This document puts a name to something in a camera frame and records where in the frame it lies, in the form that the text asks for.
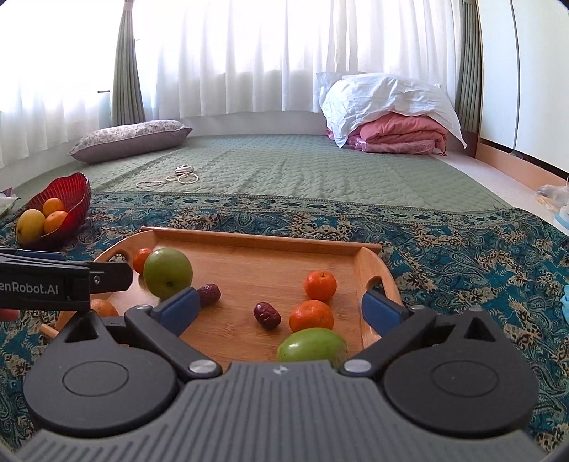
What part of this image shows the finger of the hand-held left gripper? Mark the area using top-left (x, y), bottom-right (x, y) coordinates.
top-left (86, 261), bottom-right (133, 295)
top-left (0, 249), bottom-right (64, 266)

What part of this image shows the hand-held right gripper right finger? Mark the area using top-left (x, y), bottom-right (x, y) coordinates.
top-left (339, 290), bottom-right (513, 378)

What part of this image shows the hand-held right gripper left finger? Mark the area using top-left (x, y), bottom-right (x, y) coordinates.
top-left (55, 286), bottom-right (223, 381)

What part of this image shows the red date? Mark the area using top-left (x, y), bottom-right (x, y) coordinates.
top-left (197, 283), bottom-right (222, 307)
top-left (253, 302), bottom-right (282, 330)

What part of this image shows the small green apple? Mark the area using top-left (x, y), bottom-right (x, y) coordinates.
top-left (143, 248), bottom-right (193, 300)

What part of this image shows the wooden tray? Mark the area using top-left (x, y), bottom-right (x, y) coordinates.
top-left (40, 226), bottom-right (403, 371)

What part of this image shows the large green apple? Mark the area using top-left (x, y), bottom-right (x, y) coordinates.
top-left (277, 328), bottom-right (348, 363)

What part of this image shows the yellow lemon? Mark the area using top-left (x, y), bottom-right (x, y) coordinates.
top-left (15, 209), bottom-right (46, 245)

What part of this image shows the white cloth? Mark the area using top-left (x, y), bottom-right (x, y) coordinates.
top-left (0, 187), bottom-right (21, 218)

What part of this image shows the red glass bowl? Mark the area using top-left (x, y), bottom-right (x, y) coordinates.
top-left (15, 172), bottom-right (92, 249)

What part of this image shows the teal paisley blanket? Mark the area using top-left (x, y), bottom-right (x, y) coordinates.
top-left (0, 191), bottom-right (569, 451)

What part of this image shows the floral pillow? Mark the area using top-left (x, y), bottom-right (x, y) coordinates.
top-left (69, 120), bottom-right (193, 163)

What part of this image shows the green quilted mat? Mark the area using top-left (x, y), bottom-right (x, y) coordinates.
top-left (0, 133), bottom-right (512, 215)

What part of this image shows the folded pink blanket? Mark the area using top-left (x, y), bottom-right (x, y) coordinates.
top-left (326, 112), bottom-right (449, 156)

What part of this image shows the clear plastic bag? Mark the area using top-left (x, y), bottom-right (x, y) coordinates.
top-left (536, 175), bottom-right (569, 232)

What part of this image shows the green curtain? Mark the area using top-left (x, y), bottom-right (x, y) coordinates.
top-left (110, 0), bottom-right (147, 127)
top-left (457, 0), bottom-right (484, 144)

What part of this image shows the white pillow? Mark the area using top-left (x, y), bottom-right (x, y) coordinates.
top-left (315, 71), bottom-right (467, 149)

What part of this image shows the white sheer curtain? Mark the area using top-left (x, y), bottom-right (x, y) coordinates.
top-left (0, 0), bottom-right (465, 170)

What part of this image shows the white wardrobe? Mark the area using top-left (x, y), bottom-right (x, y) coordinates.
top-left (473, 0), bottom-right (569, 176)

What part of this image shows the white coiled cable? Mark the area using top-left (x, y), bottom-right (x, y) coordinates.
top-left (135, 163), bottom-right (199, 188)

